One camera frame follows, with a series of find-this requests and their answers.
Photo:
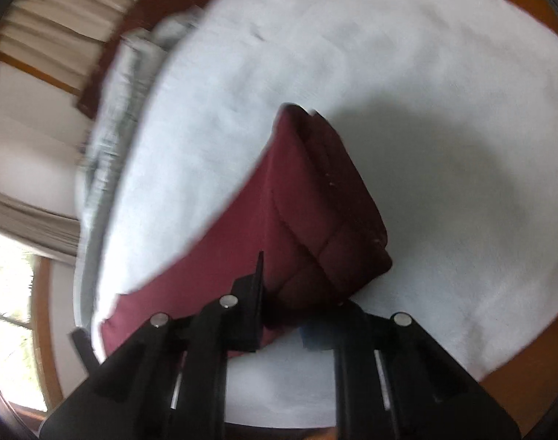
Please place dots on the beige curtain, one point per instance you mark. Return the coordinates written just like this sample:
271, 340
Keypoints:
58, 41

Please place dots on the grey folded quilt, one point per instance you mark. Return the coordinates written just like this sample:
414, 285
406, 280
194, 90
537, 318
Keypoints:
140, 56

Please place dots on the maroon pants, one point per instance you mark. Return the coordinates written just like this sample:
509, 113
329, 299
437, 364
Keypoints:
304, 217

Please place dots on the wooden window frame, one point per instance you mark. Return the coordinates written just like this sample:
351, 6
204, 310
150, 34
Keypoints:
42, 335

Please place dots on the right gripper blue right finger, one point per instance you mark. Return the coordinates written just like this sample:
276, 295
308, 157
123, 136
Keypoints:
394, 381

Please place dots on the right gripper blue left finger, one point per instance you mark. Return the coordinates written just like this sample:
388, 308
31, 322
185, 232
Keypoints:
168, 380

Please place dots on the white fleece bed blanket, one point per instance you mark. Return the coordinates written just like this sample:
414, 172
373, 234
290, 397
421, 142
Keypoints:
210, 117

